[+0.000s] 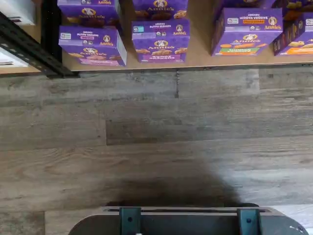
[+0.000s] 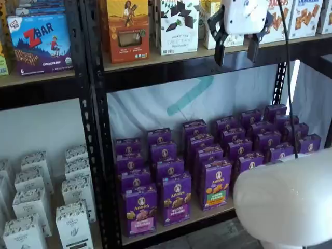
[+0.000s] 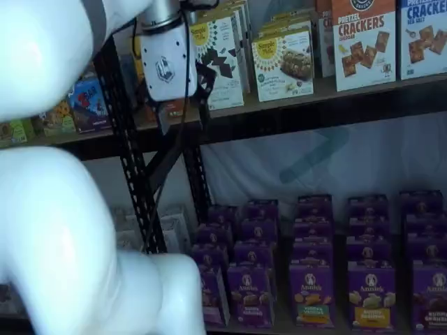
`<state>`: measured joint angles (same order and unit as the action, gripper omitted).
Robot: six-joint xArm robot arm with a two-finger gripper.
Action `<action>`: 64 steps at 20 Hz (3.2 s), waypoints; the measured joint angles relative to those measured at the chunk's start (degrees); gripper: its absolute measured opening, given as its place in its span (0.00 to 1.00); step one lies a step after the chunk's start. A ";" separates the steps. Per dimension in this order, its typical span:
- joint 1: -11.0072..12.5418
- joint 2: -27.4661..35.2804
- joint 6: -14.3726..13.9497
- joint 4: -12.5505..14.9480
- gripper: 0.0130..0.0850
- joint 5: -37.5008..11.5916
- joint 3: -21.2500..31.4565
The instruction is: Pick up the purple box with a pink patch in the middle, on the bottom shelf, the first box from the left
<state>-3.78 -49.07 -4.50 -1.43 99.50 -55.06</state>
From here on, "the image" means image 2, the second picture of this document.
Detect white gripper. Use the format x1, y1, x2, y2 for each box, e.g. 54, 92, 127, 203
207, 0, 274, 67

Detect purple Annie's box pink patch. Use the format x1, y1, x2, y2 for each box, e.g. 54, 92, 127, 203
122, 183, 158, 238
115, 137, 143, 156
116, 153, 145, 173
119, 167, 153, 192

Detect yellow Simple Mills cookie box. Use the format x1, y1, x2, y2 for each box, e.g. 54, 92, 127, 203
199, 0, 246, 50

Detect pretzel crackers cheddar box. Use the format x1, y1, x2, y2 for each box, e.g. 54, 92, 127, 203
256, 0, 293, 44

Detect white Simple Mills thins box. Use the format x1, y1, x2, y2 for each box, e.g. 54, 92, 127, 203
160, 0, 200, 56

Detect purple Annie's box brown cookies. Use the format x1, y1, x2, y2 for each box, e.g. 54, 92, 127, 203
240, 109, 262, 125
253, 131, 282, 148
248, 120, 273, 135
264, 142, 295, 163

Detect blue sea salt crackers box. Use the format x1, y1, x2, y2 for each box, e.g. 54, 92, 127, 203
288, 0, 324, 40

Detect purple Annie's box yellow patch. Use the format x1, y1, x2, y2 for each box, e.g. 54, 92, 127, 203
215, 116, 239, 132
220, 127, 246, 143
233, 151, 265, 182
226, 139, 254, 158

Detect purple Annie's box green patch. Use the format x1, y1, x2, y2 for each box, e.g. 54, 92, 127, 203
193, 144, 224, 167
199, 158, 233, 211
187, 133, 215, 151
182, 119, 208, 138

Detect white snack box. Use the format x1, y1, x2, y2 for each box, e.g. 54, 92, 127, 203
316, 0, 332, 35

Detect orange Revival box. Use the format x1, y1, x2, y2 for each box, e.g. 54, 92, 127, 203
107, 0, 150, 64

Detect purple Annie's box violet patch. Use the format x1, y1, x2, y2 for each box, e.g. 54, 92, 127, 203
147, 128, 172, 146
160, 171, 192, 227
150, 141, 178, 163
155, 157, 185, 182

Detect white box black print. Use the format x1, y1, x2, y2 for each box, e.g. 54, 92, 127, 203
12, 188, 52, 237
0, 158, 14, 179
2, 214, 49, 249
20, 151, 54, 177
61, 178, 97, 223
64, 157, 92, 182
55, 199, 94, 249
14, 168, 54, 195
65, 144, 89, 161

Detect blue ZBar box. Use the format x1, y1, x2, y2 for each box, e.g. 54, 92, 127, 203
14, 0, 67, 17
7, 13, 75, 76

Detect yellow Bobo's box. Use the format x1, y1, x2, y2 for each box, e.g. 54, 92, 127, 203
0, 15, 11, 76

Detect black metal shelving rack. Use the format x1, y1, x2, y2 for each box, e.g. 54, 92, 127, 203
79, 0, 332, 249
0, 0, 104, 249

